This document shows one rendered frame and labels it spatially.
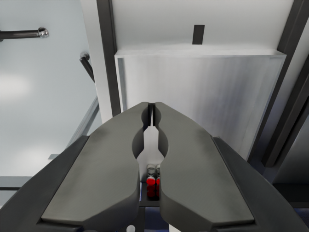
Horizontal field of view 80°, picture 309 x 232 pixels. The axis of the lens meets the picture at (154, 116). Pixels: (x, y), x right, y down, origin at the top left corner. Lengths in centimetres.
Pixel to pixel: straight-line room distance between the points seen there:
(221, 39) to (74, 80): 118
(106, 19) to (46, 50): 112
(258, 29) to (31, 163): 202
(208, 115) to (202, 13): 18
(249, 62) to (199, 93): 10
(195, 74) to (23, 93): 143
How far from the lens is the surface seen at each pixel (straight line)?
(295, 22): 36
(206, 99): 37
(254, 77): 38
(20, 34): 134
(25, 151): 202
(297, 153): 56
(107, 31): 31
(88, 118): 92
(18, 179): 68
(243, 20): 35
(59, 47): 137
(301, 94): 42
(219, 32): 34
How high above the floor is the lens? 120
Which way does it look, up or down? 57 degrees down
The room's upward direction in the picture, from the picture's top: 179 degrees counter-clockwise
